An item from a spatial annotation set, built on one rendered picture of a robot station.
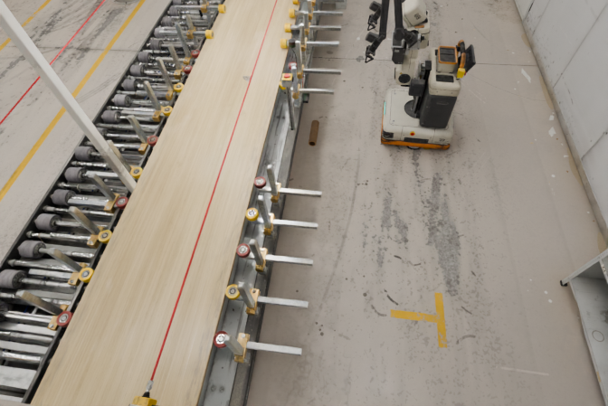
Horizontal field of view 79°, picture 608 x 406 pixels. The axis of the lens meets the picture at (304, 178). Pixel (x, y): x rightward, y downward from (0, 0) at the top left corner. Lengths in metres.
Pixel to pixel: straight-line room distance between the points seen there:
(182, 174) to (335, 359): 1.70
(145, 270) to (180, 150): 0.91
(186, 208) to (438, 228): 2.11
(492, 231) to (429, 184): 0.67
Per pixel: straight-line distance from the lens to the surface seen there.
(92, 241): 2.70
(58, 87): 2.19
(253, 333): 2.28
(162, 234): 2.45
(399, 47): 3.30
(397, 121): 3.73
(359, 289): 3.07
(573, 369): 3.38
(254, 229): 2.62
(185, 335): 2.17
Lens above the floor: 2.89
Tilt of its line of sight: 54 degrees down
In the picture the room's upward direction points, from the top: 5 degrees counter-clockwise
